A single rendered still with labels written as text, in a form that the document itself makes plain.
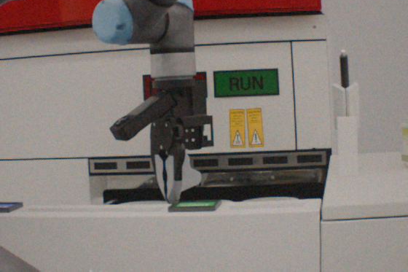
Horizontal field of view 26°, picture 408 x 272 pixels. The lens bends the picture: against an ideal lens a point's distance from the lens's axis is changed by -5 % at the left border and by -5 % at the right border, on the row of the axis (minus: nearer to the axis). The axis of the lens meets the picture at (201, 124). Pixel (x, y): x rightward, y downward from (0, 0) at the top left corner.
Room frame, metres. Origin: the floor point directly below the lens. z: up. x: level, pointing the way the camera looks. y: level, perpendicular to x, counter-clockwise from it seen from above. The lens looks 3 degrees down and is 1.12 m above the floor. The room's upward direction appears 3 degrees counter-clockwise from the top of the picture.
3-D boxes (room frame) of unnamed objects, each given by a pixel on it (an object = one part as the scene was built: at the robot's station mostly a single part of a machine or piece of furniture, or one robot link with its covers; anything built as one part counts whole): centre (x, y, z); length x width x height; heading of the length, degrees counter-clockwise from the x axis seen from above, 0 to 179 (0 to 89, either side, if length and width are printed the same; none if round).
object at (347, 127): (1.31, -0.21, 1.03); 0.06 x 0.04 x 0.13; 171
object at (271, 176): (1.67, 0.00, 0.89); 0.44 x 0.02 x 0.10; 81
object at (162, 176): (1.55, 0.05, 0.95); 0.06 x 0.03 x 0.09; 122
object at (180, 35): (1.53, 0.04, 1.21); 0.09 x 0.08 x 0.11; 140
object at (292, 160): (1.67, 0.00, 0.96); 0.44 x 0.01 x 0.02; 81
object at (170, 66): (1.54, 0.04, 1.13); 0.08 x 0.08 x 0.05
